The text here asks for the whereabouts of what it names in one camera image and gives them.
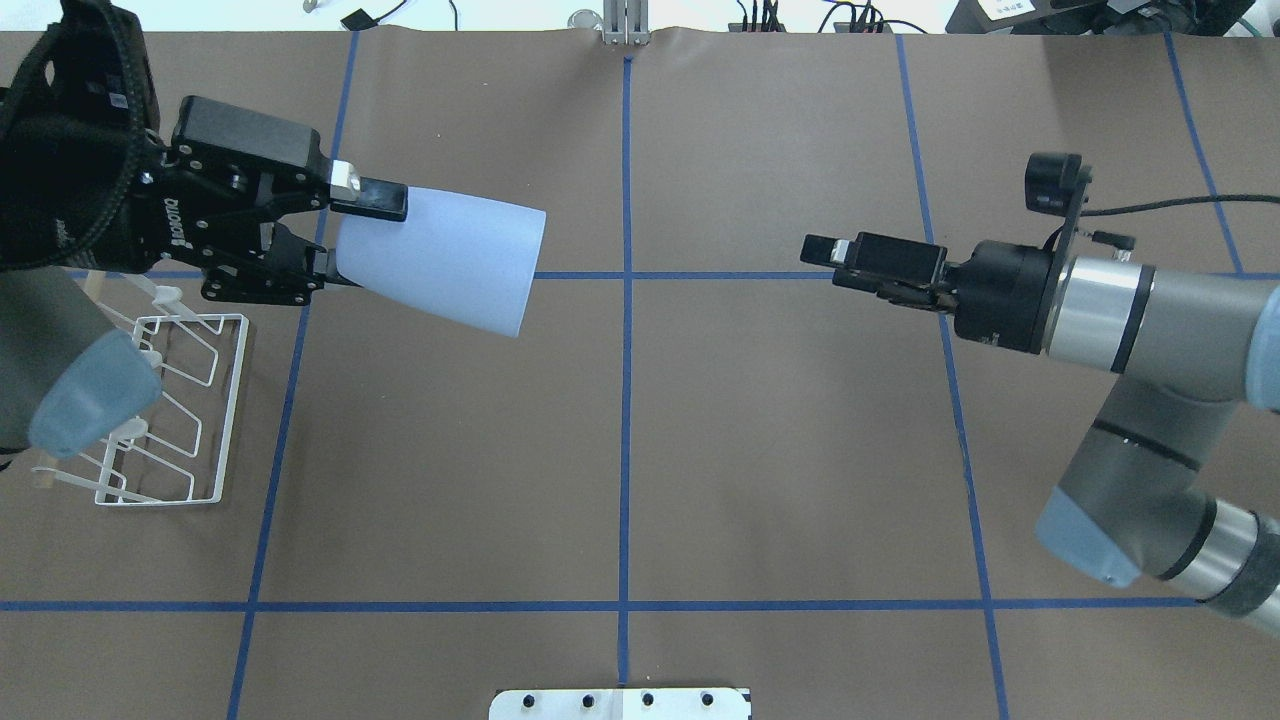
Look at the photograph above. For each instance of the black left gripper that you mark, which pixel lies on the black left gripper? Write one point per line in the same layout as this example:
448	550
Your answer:
160	222

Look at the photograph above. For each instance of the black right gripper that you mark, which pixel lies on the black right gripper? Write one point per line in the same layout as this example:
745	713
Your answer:
1000	295

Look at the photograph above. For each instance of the light blue plastic cup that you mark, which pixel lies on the light blue plastic cup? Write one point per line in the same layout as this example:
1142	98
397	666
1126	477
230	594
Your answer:
466	258

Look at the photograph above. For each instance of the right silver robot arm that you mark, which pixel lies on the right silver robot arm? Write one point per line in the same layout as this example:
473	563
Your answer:
1186	350

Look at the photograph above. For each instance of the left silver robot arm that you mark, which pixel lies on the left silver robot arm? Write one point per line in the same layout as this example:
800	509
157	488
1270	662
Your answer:
70	376

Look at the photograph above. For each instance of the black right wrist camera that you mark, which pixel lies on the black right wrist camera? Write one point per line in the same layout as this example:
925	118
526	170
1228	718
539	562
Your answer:
1053	181

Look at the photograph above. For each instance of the white wire cup holder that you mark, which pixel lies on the white wire cup holder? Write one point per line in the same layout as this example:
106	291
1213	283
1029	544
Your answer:
176	451

